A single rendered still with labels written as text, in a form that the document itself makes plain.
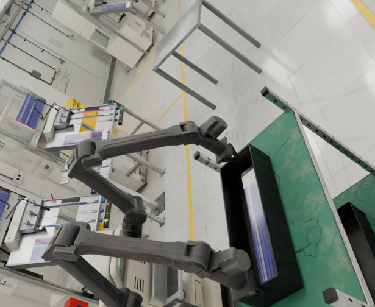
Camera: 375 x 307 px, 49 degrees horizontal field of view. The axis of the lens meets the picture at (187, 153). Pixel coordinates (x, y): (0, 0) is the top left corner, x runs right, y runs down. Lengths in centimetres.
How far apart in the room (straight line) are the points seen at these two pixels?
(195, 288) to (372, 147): 142
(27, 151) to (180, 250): 374
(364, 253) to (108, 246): 119
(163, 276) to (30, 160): 330
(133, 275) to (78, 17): 641
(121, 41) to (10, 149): 368
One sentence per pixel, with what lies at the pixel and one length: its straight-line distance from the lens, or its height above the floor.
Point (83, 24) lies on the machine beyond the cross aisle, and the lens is 775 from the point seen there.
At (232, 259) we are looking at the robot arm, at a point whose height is 125.
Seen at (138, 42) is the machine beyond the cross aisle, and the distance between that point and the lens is 778.
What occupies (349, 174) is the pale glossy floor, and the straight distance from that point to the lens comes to 271.
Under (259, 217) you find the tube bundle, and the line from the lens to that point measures 148.
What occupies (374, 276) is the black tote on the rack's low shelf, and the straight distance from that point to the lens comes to 193.
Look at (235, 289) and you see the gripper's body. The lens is 123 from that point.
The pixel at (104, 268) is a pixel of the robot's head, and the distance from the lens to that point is 156.
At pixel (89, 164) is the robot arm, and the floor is 155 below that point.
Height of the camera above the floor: 193
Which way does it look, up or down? 26 degrees down
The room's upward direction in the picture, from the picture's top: 60 degrees counter-clockwise
